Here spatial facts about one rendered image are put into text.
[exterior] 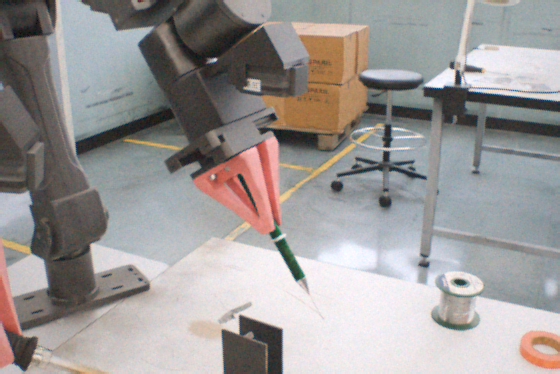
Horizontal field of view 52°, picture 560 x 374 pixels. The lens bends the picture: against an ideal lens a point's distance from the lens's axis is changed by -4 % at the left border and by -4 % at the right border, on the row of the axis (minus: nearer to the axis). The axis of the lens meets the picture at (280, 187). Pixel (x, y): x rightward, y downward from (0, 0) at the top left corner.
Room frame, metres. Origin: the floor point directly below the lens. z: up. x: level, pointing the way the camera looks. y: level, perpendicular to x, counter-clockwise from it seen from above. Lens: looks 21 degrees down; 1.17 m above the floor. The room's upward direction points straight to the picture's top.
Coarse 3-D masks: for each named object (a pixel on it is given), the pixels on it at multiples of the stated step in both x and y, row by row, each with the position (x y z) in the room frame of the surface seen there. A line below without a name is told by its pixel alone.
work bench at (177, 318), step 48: (192, 288) 0.71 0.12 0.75; (240, 288) 0.71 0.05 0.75; (288, 288) 0.71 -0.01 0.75; (336, 288) 0.71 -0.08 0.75; (384, 288) 0.71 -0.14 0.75; (432, 288) 0.71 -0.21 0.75; (96, 336) 0.60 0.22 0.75; (144, 336) 0.60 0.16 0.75; (192, 336) 0.60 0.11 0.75; (288, 336) 0.60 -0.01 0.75; (336, 336) 0.60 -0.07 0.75; (384, 336) 0.60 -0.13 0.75; (432, 336) 0.60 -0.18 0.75; (480, 336) 0.59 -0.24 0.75
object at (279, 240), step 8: (240, 176) 0.50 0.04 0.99; (248, 192) 0.50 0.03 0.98; (256, 208) 0.49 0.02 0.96; (272, 216) 0.49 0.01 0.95; (272, 232) 0.49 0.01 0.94; (280, 232) 0.49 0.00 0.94; (272, 240) 0.48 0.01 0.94; (280, 240) 0.48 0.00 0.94; (280, 248) 0.48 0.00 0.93; (288, 248) 0.48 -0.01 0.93; (288, 256) 0.48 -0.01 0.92; (288, 264) 0.48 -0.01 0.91; (296, 264) 0.48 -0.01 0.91; (296, 272) 0.47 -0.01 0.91; (304, 272) 0.48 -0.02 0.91; (296, 280) 0.47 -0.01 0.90
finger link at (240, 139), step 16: (240, 128) 0.49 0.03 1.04; (256, 128) 0.51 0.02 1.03; (224, 144) 0.47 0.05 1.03; (240, 144) 0.48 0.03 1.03; (256, 144) 0.51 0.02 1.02; (272, 144) 0.51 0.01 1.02; (272, 160) 0.50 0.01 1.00; (272, 176) 0.50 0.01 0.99; (240, 192) 0.52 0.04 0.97; (272, 192) 0.50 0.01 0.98; (272, 208) 0.50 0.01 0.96
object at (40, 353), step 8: (40, 352) 0.33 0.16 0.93; (48, 352) 0.33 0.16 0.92; (32, 360) 0.32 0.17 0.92; (40, 360) 0.32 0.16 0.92; (48, 360) 0.32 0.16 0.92; (56, 360) 0.33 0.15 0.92; (64, 360) 0.33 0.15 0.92; (40, 368) 0.32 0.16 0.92; (64, 368) 0.33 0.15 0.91; (72, 368) 0.33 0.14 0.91; (80, 368) 0.33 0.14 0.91; (88, 368) 0.33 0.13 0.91
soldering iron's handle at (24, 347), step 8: (8, 336) 0.32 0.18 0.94; (16, 336) 0.33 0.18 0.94; (16, 344) 0.32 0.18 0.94; (24, 344) 0.32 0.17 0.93; (32, 344) 0.32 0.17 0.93; (16, 352) 0.32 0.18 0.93; (24, 352) 0.32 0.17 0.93; (32, 352) 0.32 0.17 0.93; (16, 360) 0.32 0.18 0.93; (24, 360) 0.32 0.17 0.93; (24, 368) 0.32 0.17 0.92
